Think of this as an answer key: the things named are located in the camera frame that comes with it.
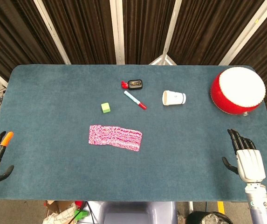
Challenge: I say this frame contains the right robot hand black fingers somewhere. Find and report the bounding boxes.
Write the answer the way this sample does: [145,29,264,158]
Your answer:
[221,128,267,183]

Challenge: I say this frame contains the grey purple robot base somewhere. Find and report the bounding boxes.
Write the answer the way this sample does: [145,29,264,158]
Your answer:
[86,201,178,224]

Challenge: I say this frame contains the red drum white skin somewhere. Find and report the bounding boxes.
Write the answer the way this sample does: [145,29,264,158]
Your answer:
[210,67,267,117]

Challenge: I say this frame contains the cardboard box with papers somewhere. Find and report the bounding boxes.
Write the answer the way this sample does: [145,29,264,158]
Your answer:
[43,200,78,224]

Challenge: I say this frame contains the white paper cup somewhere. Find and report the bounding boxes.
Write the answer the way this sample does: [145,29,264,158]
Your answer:
[162,90,187,106]

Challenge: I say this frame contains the teal felt table cover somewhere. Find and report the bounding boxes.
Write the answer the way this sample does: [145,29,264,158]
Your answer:
[0,64,267,203]

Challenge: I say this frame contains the green plastic object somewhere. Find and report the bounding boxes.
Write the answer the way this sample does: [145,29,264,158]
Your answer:
[74,209,89,221]

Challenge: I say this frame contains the pink knitted cloth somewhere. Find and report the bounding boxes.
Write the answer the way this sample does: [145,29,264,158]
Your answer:
[88,125,144,153]

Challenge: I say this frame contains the green cube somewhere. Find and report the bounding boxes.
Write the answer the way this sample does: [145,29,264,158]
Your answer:
[101,102,111,114]

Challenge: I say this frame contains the blue marker red cap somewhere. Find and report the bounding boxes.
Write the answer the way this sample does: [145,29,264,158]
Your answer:
[123,90,148,110]

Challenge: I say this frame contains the black fob with red cap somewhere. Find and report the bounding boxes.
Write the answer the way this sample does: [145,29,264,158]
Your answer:
[121,79,144,91]

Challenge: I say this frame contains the white frame pole with foot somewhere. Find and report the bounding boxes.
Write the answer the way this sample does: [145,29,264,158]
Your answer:
[148,0,183,66]

